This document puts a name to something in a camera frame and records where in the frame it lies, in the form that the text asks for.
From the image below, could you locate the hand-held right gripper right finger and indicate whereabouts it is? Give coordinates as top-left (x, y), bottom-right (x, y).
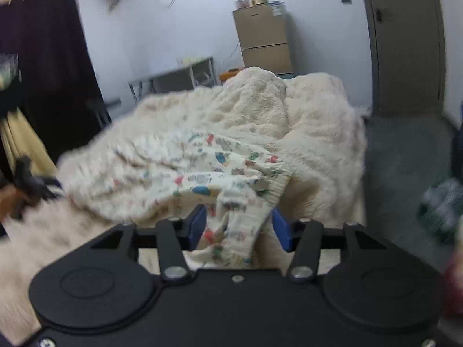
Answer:
top-left (271, 208), bottom-right (387, 284)

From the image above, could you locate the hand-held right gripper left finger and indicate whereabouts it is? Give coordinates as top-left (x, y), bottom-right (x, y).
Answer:
top-left (89, 204), bottom-right (207, 283)

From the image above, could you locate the cream animal print garment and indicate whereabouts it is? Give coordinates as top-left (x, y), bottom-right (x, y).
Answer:
top-left (61, 132), bottom-right (292, 270)

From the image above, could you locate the person's left forearm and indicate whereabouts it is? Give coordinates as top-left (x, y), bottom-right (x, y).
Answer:
top-left (0, 184), bottom-right (27, 223)

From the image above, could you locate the yellow cloth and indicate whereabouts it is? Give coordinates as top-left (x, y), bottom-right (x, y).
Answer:
top-left (0, 110), bottom-right (55, 178)

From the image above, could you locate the dark chair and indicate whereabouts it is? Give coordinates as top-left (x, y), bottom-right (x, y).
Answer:
top-left (85, 97), bottom-right (122, 129)

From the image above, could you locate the cream fluffy blanket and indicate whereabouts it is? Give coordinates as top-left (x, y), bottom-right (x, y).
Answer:
top-left (0, 67), bottom-right (368, 344)

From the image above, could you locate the dark curtain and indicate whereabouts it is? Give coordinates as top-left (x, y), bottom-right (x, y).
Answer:
top-left (0, 0), bottom-right (105, 174)

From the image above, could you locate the grey metal desk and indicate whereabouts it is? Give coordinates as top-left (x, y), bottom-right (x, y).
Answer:
top-left (128, 57), bottom-right (218, 102)

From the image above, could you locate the green patterned bag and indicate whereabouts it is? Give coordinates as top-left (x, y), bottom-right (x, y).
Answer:
top-left (418, 177), bottom-right (463, 243)

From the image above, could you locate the beige mini fridge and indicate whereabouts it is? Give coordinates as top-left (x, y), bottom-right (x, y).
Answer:
top-left (232, 3), bottom-right (293, 76)

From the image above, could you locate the grey door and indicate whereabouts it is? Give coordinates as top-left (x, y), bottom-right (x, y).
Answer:
top-left (358, 0), bottom-right (447, 116)

